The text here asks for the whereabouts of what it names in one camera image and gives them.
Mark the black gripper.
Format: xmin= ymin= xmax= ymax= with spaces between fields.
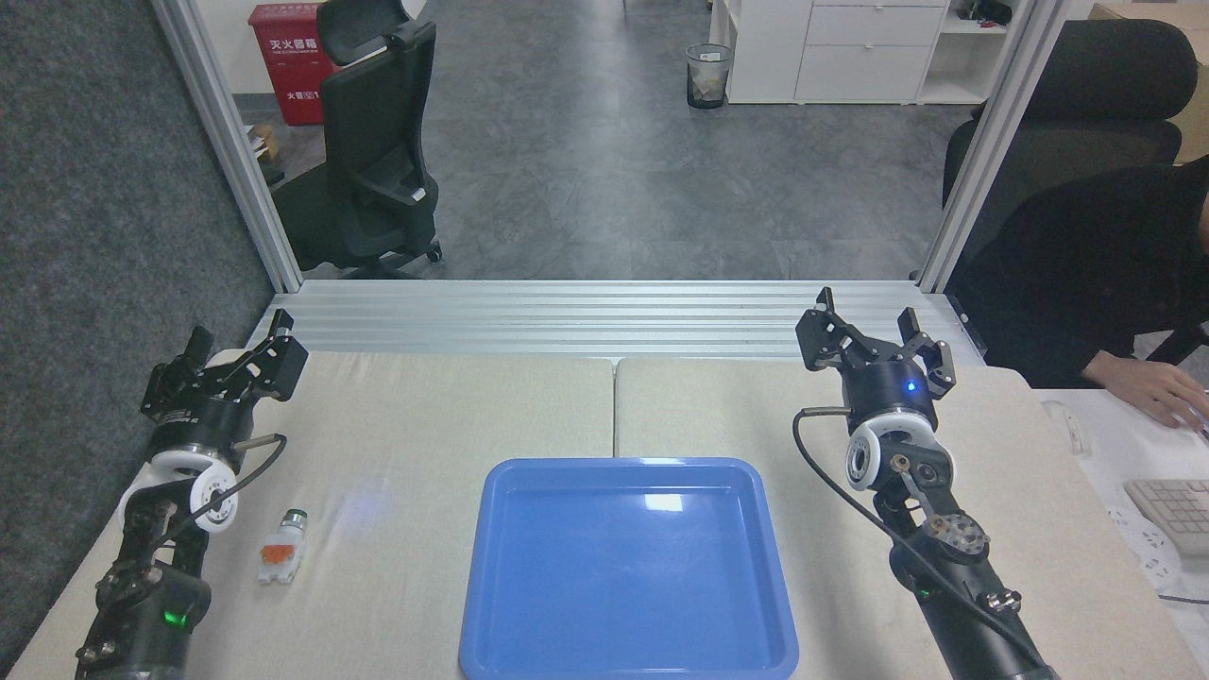
xmin=141 ymin=310 xmax=310 ymax=462
xmin=795 ymin=287 xmax=958 ymax=434

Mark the blue plastic tray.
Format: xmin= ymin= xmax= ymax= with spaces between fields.
xmin=459 ymin=457 xmax=800 ymax=680

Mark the person's hand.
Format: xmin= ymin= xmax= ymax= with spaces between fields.
xmin=1081 ymin=350 xmax=1209 ymax=432

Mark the person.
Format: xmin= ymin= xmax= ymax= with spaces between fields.
xmin=948 ymin=155 xmax=1209 ymax=432

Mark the black office chair with armrests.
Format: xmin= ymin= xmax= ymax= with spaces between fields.
xmin=272 ymin=0 xmax=444 ymax=281

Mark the white drawer cabinet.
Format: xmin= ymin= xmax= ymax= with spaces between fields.
xmin=708 ymin=0 xmax=1019 ymax=106

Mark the red fire extinguisher box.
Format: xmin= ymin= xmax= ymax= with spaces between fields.
xmin=247 ymin=2 xmax=337 ymax=128

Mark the black mesh waste bin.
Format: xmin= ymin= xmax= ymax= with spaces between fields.
xmin=686 ymin=43 xmax=736 ymax=111

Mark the white power strip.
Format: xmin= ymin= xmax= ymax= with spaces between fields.
xmin=1107 ymin=508 xmax=1183 ymax=594

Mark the white keyboard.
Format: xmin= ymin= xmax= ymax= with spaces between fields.
xmin=1123 ymin=478 xmax=1209 ymax=558

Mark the black high-back office chair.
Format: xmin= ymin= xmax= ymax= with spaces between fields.
xmin=942 ymin=19 xmax=1200 ymax=277

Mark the silver aluminium post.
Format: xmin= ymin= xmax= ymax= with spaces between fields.
xmin=151 ymin=0 xmax=304 ymax=293
xmin=917 ymin=0 xmax=1080 ymax=294

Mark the silver aluminium rail platform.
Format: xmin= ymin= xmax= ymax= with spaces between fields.
xmin=247 ymin=280 xmax=986 ymax=366

